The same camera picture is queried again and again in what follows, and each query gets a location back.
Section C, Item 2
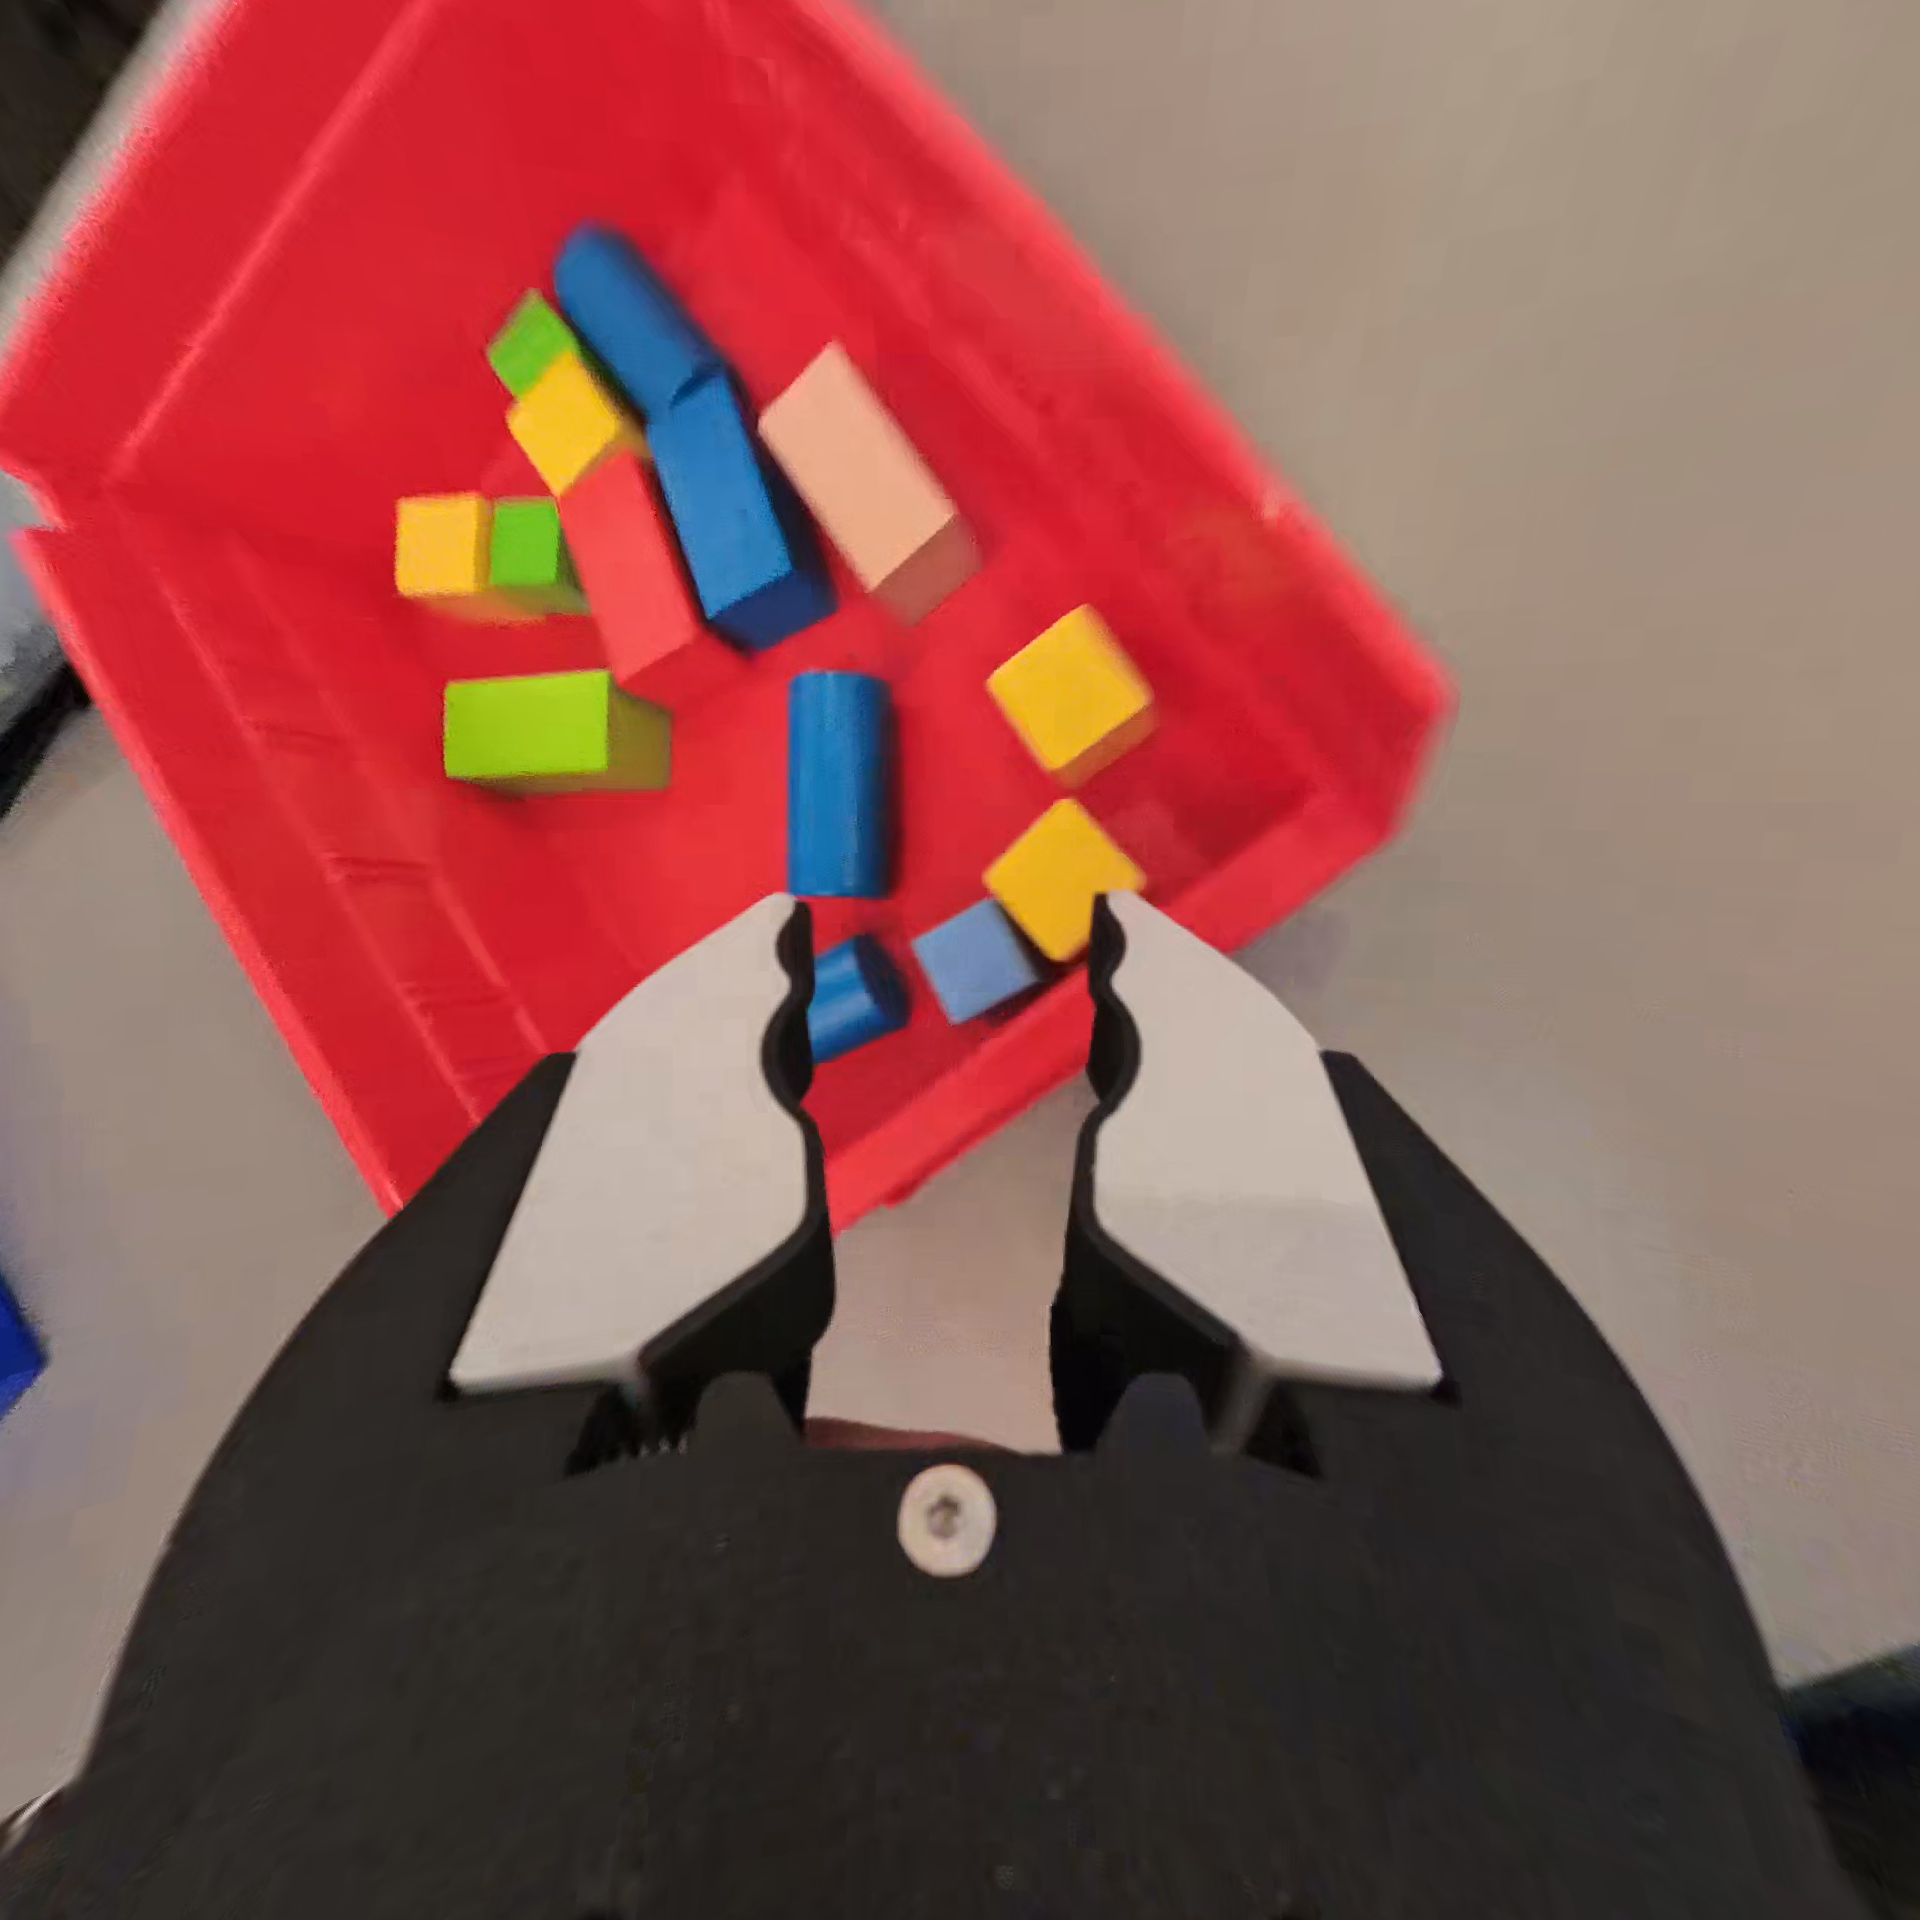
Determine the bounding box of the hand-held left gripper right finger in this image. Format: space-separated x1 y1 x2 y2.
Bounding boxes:
1053 890 1448 1402

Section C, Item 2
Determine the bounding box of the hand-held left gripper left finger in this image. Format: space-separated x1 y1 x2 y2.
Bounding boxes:
450 891 837 1402

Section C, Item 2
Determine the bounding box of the blue wooden cylinder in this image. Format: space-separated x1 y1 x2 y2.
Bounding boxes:
551 226 722 423
786 669 896 903
799 934 915 1069

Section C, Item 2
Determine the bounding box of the light blue wooden cube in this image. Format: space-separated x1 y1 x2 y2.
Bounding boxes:
909 898 1046 1029

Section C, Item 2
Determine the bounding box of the long green wooden block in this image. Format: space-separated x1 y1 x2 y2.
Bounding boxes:
440 669 676 798

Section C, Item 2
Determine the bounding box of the red wooden block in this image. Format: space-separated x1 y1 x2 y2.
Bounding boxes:
560 454 710 692

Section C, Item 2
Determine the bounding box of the natural wooden block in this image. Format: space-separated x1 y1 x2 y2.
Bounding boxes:
757 342 981 627

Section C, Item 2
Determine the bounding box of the red plastic bin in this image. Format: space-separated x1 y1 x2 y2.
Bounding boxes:
0 0 1456 1233

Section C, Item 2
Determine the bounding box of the small green wooden block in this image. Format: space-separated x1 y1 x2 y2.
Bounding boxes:
486 289 588 398

